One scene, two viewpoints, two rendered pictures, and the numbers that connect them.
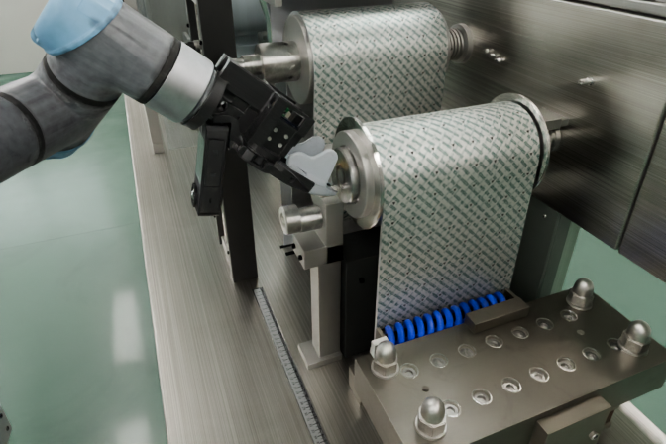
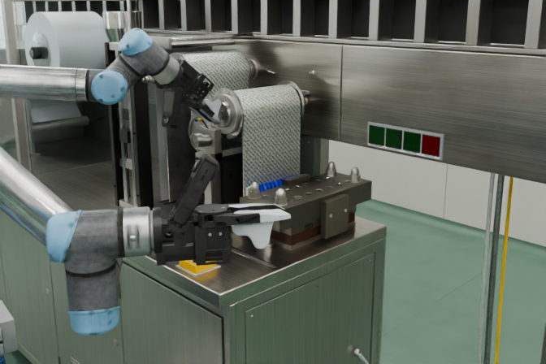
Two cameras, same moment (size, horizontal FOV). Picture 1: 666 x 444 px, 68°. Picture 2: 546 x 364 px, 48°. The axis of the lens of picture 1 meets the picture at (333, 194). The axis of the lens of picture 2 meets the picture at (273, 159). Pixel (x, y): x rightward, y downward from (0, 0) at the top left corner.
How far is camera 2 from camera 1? 119 cm
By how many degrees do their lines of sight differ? 26
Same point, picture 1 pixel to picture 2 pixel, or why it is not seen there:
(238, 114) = (185, 81)
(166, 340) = not seen: hidden behind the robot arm
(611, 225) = (335, 131)
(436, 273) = (266, 161)
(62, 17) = (140, 41)
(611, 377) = (347, 187)
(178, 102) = (171, 73)
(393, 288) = (249, 167)
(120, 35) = (155, 47)
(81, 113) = (132, 79)
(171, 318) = not seen: hidden behind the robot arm
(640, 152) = (337, 95)
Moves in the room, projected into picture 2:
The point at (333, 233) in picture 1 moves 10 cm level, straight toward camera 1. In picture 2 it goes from (217, 145) to (227, 153)
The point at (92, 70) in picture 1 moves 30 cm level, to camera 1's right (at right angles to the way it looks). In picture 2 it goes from (145, 60) to (257, 57)
